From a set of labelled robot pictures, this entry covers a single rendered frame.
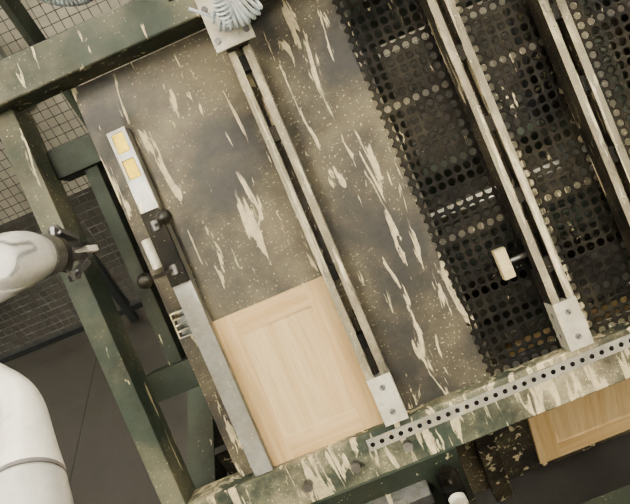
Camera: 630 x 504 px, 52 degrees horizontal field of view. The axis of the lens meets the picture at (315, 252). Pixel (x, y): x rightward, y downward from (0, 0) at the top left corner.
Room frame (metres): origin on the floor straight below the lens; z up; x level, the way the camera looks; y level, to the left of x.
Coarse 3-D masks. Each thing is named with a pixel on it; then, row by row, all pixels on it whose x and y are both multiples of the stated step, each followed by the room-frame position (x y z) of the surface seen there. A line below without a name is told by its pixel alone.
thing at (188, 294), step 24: (144, 168) 1.58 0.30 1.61; (144, 192) 1.54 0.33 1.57; (192, 288) 1.40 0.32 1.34; (192, 312) 1.37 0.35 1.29; (216, 336) 1.34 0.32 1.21; (216, 360) 1.30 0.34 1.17; (216, 384) 1.28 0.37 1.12; (240, 408) 1.23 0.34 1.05; (240, 432) 1.21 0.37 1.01; (264, 456) 1.16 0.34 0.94
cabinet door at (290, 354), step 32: (320, 288) 1.33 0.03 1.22; (224, 320) 1.36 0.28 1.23; (256, 320) 1.34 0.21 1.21; (288, 320) 1.32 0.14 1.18; (320, 320) 1.30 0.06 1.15; (224, 352) 1.33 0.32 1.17; (256, 352) 1.31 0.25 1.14; (288, 352) 1.28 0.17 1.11; (320, 352) 1.26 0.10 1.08; (352, 352) 1.24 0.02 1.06; (256, 384) 1.27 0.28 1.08; (288, 384) 1.25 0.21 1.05; (320, 384) 1.23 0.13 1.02; (352, 384) 1.20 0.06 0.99; (256, 416) 1.23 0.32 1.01; (288, 416) 1.21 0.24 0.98; (320, 416) 1.19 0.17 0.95; (352, 416) 1.17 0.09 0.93; (288, 448) 1.17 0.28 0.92
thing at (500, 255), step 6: (492, 252) 1.27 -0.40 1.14; (498, 252) 1.25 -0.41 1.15; (504, 252) 1.24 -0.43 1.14; (498, 258) 1.24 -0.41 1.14; (504, 258) 1.24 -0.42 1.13; (498, 264) 1.24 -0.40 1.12; (504, 264) 1.23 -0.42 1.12; (510, 264) 1.23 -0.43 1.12; (504, 270) 1.22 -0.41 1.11; (510, 270) 1.22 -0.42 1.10; (504, 276) 1.22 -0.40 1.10; (510, 276) 1.21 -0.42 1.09
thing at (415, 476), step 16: (448, 448) 1.05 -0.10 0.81; (416, 464) 1.05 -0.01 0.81; (432, 464) 1.04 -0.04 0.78; (448, 464) 1.04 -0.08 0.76; (368, 480) 1.06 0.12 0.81; (384, 480) 1.05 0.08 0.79; (400, 480) 1.05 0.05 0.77; (416, 480) 1.05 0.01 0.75; (432, 480) 1.05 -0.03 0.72; (448, 480) 0.99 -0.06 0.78; (464, 480) 1.04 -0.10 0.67; (336, 496) 1.06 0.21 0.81; (352, 496) 1.06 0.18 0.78; (368, 496) 1.06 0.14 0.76; (384, 496) 1.05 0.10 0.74; (400, 496) 1.03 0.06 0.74; (416, 496) 1.01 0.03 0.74; (432, 496) 1.00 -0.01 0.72; (448, 496) 0.98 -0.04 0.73; (464, 496) 0.96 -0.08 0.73
